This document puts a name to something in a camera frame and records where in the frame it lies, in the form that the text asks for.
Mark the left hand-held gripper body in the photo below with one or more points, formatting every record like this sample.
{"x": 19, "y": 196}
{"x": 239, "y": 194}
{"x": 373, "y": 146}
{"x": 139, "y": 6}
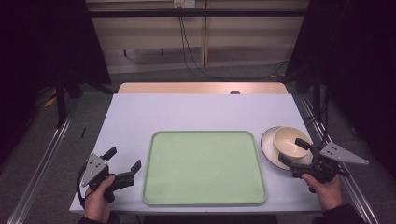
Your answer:
{"x": 95, "y": 169}

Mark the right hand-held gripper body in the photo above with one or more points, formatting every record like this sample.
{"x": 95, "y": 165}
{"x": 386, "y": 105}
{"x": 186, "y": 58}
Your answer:
{"x": 323, "y": 168}

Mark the cream bowl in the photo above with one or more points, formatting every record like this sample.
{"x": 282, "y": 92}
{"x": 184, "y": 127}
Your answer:
{"x": 288, "y": 141}

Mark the person's right hand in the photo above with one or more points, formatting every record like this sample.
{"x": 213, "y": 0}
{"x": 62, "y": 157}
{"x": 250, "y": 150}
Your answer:
{"x": 328, "y": 193}

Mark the person's left hand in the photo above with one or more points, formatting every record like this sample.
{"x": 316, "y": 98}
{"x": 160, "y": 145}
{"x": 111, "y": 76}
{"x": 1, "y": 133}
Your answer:
{"x": 97, "y": 203}

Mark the white plate with dark rim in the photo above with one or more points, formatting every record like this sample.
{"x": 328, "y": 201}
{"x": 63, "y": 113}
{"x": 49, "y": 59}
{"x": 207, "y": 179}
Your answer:
{"x": 267, "y": 147}

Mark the small black stick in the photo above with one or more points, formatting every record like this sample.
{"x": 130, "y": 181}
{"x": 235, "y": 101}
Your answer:
{"x": 83, "y": 132}

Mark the black metal stand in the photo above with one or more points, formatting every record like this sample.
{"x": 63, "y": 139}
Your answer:
{"x": 317, "y": 93}
{"x": 60, "y": 99}

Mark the light green tray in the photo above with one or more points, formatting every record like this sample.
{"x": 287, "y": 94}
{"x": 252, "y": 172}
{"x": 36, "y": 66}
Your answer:
{"x": 204, "y": 168}

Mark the white table board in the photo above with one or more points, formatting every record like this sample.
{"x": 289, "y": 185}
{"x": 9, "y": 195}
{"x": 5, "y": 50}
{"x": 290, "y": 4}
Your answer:
{"x": 193, "y": 112}

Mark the yellow floor tape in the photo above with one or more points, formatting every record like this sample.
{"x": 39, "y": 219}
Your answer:
{"x": 50, "y": 99}

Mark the wooden table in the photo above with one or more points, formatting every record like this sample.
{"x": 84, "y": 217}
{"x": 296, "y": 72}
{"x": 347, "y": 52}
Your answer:
{"x": 186, "y": 88}

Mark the black curtain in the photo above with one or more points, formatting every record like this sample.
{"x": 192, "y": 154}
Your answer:
{"x": 358, "y": 62}
{"x": 40, "y": 40}

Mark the black horizontal bar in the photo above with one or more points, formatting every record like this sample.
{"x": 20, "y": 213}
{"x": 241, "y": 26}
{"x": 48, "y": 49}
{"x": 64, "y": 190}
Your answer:
{"x": 199, "y": 13}

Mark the aluminium frame rail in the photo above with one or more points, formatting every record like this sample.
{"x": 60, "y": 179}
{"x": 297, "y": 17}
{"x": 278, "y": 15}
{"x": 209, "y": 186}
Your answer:
{"x": 40, "y": 161}
{"x": 358, "y": 193}

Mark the white wall socket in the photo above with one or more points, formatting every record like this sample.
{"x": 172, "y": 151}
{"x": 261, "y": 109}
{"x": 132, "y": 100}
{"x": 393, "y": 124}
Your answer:
{"x": 184, "y": 3}

